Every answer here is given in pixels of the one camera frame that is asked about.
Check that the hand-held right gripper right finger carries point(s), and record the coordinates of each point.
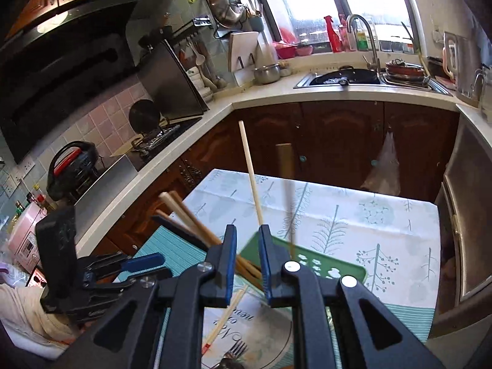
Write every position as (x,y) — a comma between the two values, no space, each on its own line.
(265,265)

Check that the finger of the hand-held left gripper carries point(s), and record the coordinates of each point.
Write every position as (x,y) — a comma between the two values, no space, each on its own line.
(146,263)
(111,282)

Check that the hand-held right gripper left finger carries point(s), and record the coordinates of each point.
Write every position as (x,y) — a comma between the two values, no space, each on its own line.
(230,269)

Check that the tan chopstick red end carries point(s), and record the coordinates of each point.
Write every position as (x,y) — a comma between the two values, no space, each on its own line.
(169,220)
(250,273)

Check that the metal fork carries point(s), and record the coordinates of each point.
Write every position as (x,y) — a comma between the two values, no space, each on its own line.
(238,348)

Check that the green utensil holder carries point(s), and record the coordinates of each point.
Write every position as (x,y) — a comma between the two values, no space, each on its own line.
(346,273)

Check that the person's left forearm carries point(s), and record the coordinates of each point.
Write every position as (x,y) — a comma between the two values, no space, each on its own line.
(27,315)

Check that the pink kitchen appliance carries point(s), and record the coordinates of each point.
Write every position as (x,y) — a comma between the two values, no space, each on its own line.
(27,234)

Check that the teal leaf print tablecloth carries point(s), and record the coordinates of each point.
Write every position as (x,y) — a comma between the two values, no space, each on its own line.
(365,238)

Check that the black gas stove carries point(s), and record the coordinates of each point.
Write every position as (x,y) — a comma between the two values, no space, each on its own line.
(165,138)

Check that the brown wooden base cabinets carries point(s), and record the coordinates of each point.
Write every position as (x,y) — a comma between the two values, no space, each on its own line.
(338,142)

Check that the black round pan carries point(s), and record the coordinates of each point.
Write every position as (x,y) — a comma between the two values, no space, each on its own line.
(144,115)

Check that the translucent plastic bag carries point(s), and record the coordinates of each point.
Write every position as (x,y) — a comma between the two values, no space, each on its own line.
(384,169)

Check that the black range hood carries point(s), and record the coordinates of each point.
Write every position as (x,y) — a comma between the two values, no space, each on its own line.
(57,84)

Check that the white kitchen countertop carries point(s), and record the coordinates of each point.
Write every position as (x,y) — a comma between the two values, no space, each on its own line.
(265,94)

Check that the black splash guard panel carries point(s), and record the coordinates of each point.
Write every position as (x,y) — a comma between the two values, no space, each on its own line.
(173,84)

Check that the stack of white bowls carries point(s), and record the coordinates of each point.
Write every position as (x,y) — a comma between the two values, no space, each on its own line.
(200,84)

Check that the steel kitchen sink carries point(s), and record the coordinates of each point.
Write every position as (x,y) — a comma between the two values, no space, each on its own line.
(303,80)

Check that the small steel pot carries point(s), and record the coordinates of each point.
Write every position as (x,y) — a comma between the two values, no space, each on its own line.
(267,73)

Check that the black wok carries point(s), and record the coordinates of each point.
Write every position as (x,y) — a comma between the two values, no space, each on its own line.
(353,76)

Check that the grey frosted door cabinet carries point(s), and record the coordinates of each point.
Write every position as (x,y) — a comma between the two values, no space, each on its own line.
(472,219)

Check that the red plastic bowl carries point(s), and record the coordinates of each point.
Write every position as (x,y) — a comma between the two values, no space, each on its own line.
(285,50)

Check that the white cutting board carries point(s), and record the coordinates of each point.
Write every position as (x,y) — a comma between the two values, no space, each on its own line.
(242,46)

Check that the red spray bottle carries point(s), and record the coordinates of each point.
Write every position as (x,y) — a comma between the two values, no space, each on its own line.
(334,38)

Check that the steel kitchen faucet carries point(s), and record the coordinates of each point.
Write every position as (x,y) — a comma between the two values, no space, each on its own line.
(373,53)

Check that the red frying pan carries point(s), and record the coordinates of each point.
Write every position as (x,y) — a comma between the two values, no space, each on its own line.
(403,70)

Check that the green dish soap bottle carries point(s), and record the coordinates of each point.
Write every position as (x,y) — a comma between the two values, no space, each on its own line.
(363,40)

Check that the steel pot lid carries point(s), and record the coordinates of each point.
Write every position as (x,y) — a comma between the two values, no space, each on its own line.
(225,4)

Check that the kitchen window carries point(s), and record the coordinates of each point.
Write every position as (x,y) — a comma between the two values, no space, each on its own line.
(307,0)

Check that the white electric kettle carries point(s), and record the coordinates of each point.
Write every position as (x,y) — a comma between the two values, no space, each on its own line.
(461,65)

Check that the clear glass mug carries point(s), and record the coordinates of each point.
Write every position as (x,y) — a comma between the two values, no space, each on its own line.
(482,84)

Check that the white wall socket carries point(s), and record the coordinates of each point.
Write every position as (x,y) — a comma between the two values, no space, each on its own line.
(25,170)

